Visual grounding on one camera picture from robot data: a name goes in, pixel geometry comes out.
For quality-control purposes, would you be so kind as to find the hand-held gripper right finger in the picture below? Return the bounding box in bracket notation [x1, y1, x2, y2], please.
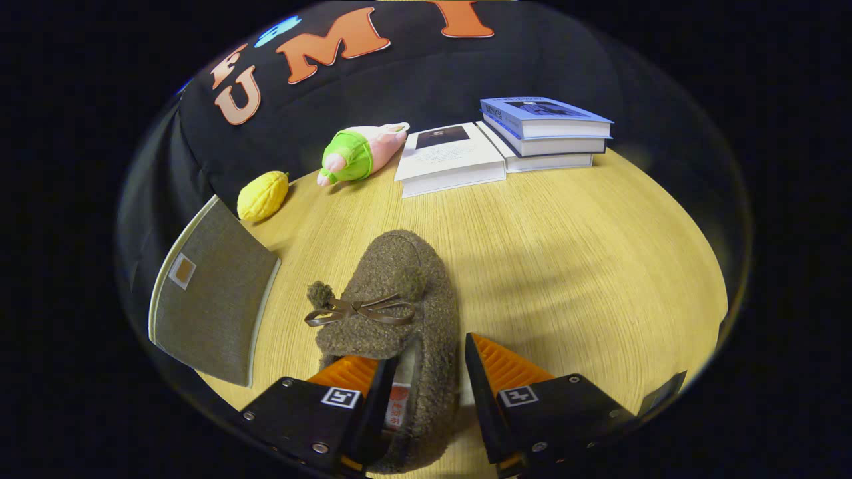
[464, 333, 636, 476]

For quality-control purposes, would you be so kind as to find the grey fabric storage box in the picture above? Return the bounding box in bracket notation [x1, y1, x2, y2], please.
[148, 195, 282, 388]

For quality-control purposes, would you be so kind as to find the white paperback book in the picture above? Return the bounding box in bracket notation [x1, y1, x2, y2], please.
[475, 121, 594, 174]

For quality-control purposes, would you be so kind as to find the brown fleece shoe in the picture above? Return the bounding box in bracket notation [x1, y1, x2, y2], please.
[305, 230, 461, 474]

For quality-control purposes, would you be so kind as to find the white book with dark photo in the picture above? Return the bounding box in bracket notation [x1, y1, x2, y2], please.
[394, 122, 507, 199]

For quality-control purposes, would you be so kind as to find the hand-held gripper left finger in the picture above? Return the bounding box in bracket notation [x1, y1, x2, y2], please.
[240, 355, 399, 476]

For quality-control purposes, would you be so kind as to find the green and pink plush toy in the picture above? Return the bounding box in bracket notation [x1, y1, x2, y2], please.
[316, 122, 411, 187]

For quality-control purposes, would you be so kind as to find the blue paperback book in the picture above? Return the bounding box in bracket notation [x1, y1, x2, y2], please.
[481, 114, 612, 158]

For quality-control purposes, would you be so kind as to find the dark rectangular slab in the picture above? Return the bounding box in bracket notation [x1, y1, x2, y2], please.
[639, 371, 688, 416]

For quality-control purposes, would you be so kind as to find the yellow corn toy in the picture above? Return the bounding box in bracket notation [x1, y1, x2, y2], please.
[236, 171, 290, 223]

